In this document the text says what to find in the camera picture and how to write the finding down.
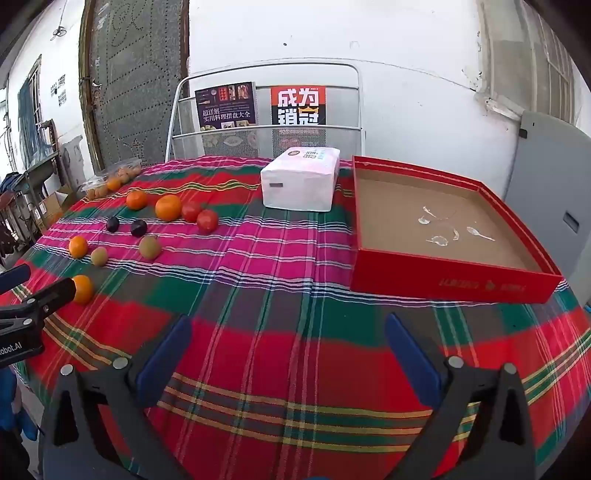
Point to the cardboard boxes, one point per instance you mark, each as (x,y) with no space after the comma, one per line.
(53,205)

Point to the dark cookbook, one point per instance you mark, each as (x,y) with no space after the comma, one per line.
(226,106)

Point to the white tissue pack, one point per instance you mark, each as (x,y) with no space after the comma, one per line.
(295,184)

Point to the grey cabinet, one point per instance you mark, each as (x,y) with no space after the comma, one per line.
(545,184)

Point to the yellow orange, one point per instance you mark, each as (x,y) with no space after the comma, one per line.
(78,247)
(84,289)

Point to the person's blue clothing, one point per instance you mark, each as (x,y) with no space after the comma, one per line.
(11,401)

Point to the red and black book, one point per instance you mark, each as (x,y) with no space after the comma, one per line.
(298,106)

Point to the green kiwi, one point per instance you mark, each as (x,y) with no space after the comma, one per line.
(99,255)
(150,247)

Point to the small barred window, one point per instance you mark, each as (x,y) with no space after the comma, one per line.
(30,97)

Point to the plaid tablecloth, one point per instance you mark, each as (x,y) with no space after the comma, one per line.
(277,277)

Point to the small orange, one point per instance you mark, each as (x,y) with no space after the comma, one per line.
(114,184)

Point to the clear plastic fruit container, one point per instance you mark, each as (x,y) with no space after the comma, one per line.
(122,168)

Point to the deep orange tangerine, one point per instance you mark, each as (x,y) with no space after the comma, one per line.
(137,199)

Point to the metal workbench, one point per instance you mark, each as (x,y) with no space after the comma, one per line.
(41,168)

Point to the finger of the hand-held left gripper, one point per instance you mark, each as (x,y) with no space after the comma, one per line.
(51,295)
(14,278)

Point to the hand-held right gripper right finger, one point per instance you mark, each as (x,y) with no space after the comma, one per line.
(415,360)

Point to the studded metal door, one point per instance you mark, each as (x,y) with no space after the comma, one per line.
(134,69)

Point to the red tomato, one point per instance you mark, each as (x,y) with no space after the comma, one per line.
(191,211)
(207,220)

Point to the white metal mesh rack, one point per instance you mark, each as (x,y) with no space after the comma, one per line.
(184,138)

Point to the large orange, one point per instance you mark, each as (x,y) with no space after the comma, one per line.
(168,207)

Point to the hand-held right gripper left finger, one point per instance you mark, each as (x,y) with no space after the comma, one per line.
(161,360)

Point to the dark plum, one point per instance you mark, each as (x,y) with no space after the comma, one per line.
(138,228)
(113,224)

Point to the red cardboard box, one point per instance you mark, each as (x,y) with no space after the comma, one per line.
(438,281)

